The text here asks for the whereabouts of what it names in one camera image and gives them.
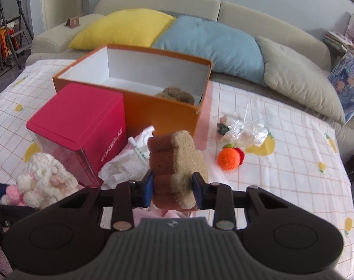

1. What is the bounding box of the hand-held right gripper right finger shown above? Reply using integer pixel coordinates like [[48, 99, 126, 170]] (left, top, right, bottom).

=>
[[192, 171, 288, 231]]

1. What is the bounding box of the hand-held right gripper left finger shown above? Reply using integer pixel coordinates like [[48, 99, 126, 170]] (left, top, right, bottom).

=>
[[53, 171, 154, 231]]

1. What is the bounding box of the brown bear-shaped sponge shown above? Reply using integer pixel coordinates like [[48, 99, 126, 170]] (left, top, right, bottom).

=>
[[147, 131, 209, 211]]

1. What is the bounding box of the white paper plastic-wrapped bundle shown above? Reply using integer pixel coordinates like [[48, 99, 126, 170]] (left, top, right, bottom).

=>
[[98, 125, 155, 190]]

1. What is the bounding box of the orange crochet fruit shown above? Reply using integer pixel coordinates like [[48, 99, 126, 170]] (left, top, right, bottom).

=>
[[217, 143, 246, 170]]

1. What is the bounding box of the white and pink crochet toy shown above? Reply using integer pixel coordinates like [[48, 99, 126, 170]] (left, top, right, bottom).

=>
[[0, 152, 79, 209]]

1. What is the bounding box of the orange cardboard box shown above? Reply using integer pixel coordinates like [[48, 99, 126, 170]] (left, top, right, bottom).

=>
[[52, 44, 214, 145]]

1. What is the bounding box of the clear plastic bag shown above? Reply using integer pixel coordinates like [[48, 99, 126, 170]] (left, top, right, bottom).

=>
[[217, 96, 271, 148]]

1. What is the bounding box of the pink lidded box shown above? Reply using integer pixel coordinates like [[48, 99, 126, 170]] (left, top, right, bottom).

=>
[[26, 82, 128, 189]]

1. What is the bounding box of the brown plush toy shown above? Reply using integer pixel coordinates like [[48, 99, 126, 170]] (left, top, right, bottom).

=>
[[154, 86, 195, 105]]

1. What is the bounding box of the checked lemon print tablecloth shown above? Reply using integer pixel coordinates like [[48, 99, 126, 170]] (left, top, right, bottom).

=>
[[0, 59, 354, 277]]

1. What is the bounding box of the blue pillow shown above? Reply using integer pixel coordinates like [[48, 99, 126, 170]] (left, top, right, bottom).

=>
[[151, 15, 268, 86]]

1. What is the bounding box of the beige pillow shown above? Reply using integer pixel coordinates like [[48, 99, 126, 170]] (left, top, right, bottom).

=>
[[255, 36, 347, 125]]

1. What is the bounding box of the metal step ladder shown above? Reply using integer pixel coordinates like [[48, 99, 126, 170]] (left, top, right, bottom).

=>
[[0, 0, 31, 70]]

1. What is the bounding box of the yellow pillow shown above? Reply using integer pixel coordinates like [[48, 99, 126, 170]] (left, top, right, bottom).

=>
[[69, 8, 176, 50]]

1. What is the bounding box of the beige sofa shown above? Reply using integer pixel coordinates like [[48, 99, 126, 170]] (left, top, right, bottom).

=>
[[31, 0, 354, 164]]

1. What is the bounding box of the white door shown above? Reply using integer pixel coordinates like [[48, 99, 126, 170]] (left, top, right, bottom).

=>
[[39, 0, 90, 32]]

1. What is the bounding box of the stack of books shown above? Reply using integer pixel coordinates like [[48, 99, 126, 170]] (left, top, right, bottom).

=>
[[323, 29, 354, 53]]

